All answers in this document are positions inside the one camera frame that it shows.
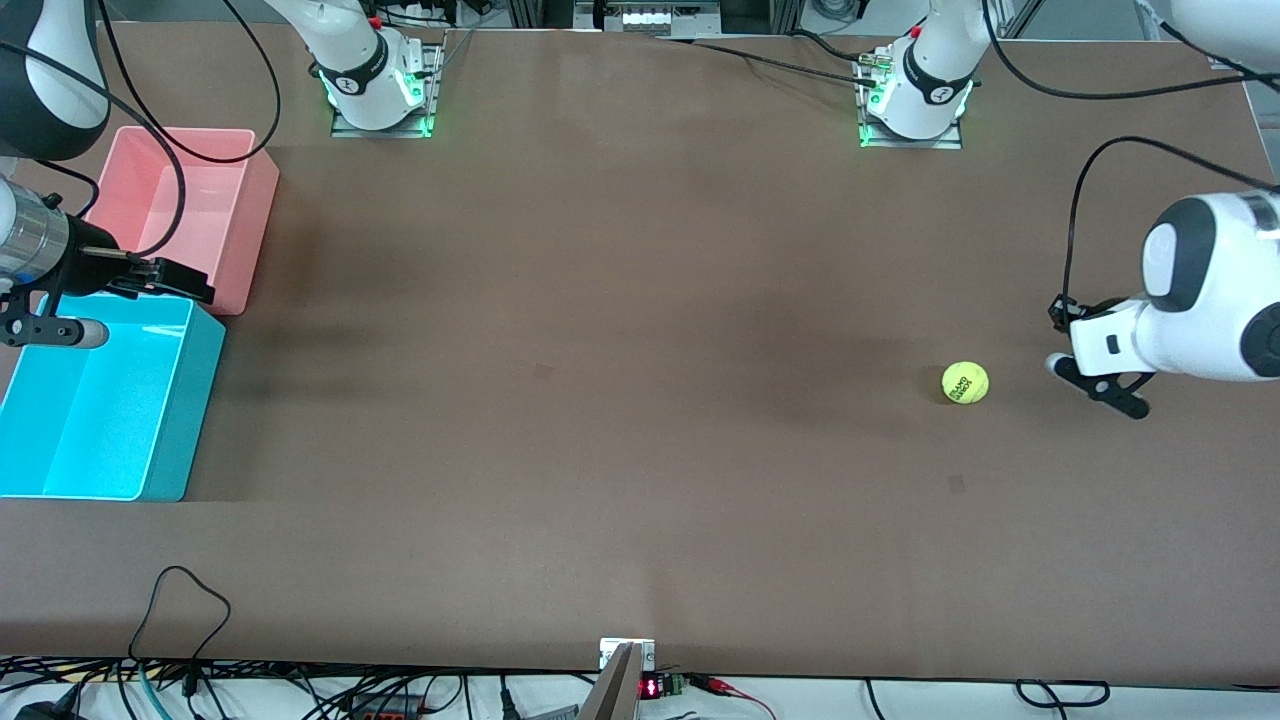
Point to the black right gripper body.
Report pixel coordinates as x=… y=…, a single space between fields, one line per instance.
x=92 y=263

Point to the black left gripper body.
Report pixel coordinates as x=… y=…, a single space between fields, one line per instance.
x=1064 y=311

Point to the yellow tennis ball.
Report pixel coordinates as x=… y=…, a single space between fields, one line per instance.
x=965 y=382

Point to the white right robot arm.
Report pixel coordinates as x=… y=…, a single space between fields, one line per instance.
x=370 y=60

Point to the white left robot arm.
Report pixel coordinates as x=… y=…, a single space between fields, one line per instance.
x=1210 y=290

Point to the pink plastic bin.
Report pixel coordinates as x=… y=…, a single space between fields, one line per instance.
x=190 y=220

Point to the blue plastic bin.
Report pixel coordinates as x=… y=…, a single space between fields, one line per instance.
x=110 y=420

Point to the white vented device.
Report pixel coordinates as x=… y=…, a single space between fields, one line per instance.
x=650 y=18

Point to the red digit display module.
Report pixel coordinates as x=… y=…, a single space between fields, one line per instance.
x=652 y=688

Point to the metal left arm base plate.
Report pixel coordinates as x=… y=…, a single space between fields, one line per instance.
x=955 y=140

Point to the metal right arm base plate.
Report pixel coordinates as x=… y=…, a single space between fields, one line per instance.
x=430 y=90

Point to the white mounting bracket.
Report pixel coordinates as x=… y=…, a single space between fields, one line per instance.
x=610 y=650

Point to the grey camera pole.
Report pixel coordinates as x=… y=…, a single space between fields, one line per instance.
x=615 y=695

